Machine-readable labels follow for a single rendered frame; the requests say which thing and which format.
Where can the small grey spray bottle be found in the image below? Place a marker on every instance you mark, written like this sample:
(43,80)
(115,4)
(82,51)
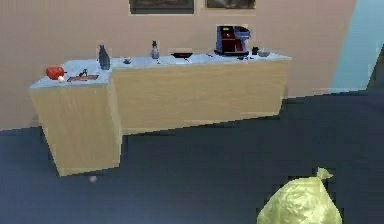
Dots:
(155,50)

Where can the dark blue bottle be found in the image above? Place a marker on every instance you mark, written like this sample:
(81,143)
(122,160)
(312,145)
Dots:
(104,58)

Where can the small white egg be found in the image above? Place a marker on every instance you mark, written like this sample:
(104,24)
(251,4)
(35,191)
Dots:
(61,79)

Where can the wooden kitchen counter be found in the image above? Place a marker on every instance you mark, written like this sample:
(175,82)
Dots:
(186,96)

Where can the black pan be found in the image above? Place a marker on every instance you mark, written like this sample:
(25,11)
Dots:
(182,55)

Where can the red kettle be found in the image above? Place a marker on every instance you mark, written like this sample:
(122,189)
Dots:
(54,72)

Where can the dark framed picture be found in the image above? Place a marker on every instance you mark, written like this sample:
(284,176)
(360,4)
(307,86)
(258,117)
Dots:
(161,5)
(230,3)

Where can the yellow-green tied bag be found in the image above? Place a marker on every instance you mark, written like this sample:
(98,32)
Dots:
(299,203)

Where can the grey bowl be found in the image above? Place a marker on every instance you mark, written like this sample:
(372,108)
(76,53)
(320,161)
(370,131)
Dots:
(263,53)

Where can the blue coffee machine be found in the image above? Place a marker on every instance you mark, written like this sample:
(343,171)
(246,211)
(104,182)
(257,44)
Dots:
(232,40)

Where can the dark red tray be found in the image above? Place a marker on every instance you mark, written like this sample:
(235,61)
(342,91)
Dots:
(82,78)

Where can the small black cup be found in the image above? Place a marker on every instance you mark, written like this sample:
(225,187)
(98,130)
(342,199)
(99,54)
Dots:
(255,50)

